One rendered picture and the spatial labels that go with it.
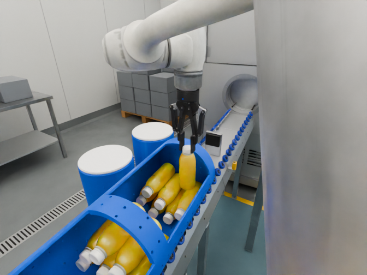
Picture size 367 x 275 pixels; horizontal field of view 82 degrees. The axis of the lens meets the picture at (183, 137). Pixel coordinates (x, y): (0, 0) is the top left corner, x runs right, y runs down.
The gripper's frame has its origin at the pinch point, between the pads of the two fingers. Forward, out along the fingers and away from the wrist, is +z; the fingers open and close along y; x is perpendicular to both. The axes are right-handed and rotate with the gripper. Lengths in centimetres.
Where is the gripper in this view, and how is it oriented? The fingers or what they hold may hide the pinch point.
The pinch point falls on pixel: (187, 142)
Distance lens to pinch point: 78.3
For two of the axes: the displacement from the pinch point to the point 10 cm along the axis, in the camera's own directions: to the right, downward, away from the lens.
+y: -9.0, -2.1, 3.9
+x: -4.4, 4.1, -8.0
